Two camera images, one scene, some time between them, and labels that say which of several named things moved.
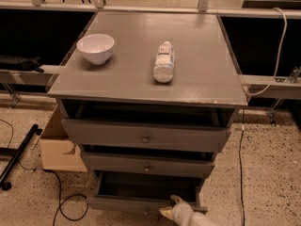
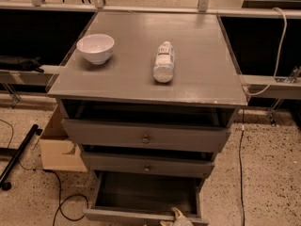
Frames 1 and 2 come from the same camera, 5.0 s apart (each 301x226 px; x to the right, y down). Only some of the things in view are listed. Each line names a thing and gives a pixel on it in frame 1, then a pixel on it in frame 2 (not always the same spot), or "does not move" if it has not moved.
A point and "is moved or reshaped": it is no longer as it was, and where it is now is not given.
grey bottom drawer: (144, 192) is moved or reshaped
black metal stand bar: (4, 184) does not move
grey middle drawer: (150, 164) does not move
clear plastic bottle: (164, 65) does not move
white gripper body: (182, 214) to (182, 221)
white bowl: (98, 48) does not move
